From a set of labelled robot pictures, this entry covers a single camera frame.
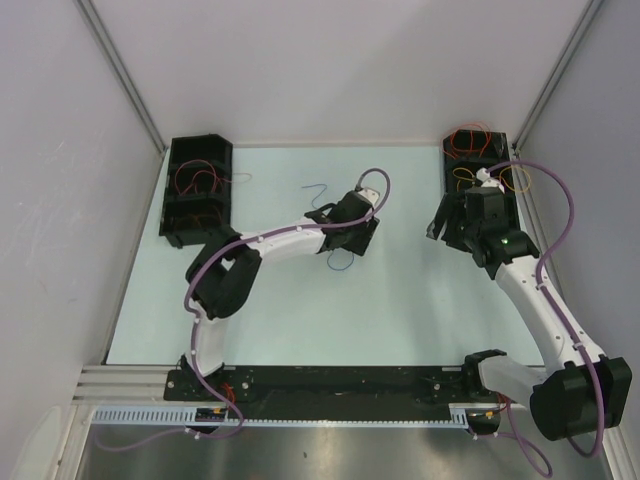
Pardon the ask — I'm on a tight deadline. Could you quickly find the grey slotted cable duct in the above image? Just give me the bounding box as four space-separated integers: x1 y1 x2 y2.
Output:
91 405 469 429

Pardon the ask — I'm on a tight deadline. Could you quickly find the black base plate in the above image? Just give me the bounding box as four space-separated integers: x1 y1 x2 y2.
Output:
163 364 522 422

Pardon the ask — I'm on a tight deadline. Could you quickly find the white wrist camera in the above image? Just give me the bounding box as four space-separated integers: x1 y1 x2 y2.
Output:
475 168 505 193
356 187 381 208

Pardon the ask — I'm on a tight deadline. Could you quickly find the orange red wire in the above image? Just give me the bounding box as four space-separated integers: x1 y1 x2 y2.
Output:
439 118 492 157

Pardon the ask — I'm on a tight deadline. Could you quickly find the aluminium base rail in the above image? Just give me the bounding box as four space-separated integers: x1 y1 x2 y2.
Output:
71 365 614 407

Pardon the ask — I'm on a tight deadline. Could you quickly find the left black compartment bin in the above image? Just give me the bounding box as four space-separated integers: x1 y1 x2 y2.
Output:
159 134 233 249

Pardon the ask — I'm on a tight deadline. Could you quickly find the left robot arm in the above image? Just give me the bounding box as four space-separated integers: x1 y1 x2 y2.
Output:
184 187 388 400

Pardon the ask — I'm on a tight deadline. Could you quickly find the yellow wire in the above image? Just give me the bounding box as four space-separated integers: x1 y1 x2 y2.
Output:
452 164 532 194

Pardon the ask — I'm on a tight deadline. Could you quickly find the blue wire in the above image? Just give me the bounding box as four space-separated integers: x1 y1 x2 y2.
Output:
301 183 357 273

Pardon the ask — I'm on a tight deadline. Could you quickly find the pink wire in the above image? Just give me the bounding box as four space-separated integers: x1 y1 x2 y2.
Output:
174 159 252 197

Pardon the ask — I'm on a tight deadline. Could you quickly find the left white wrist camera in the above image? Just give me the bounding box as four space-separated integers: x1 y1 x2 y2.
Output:
356 187 381 208

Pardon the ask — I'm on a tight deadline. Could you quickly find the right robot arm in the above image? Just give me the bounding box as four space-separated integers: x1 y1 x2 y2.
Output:
426 187 632 441

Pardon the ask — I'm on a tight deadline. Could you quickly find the right black compartment bin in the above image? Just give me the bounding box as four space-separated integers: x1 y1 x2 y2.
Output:
442 128 521 236

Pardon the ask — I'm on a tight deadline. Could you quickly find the black compartment bin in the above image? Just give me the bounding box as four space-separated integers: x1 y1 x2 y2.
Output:
159 134 233 249
442 128 521 236

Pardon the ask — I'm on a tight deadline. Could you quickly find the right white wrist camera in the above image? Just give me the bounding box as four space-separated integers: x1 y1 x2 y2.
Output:
475 168 505 193

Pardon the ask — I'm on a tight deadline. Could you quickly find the right aluminium frame post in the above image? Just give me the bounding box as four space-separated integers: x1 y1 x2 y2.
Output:
511 0 607 154

